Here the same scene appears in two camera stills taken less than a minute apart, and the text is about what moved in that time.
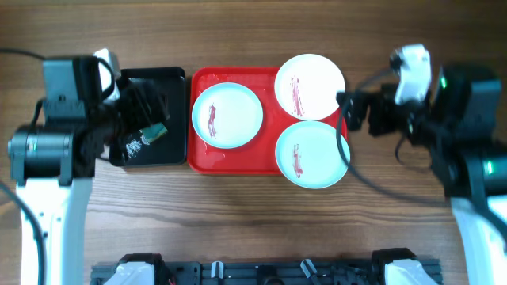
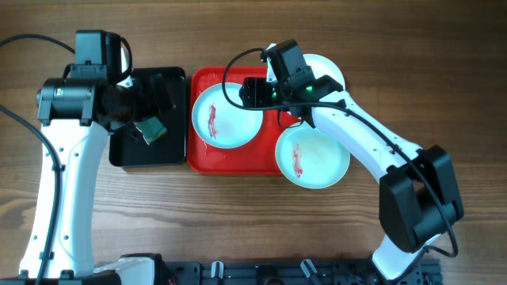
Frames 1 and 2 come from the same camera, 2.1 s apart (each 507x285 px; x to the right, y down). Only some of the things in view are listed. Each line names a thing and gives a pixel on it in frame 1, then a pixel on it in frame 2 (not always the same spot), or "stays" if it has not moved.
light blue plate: (227, 115) stays
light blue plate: (306, 154) stays
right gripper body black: (408, 118) to (263, 93)
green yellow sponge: (153, 132) stays
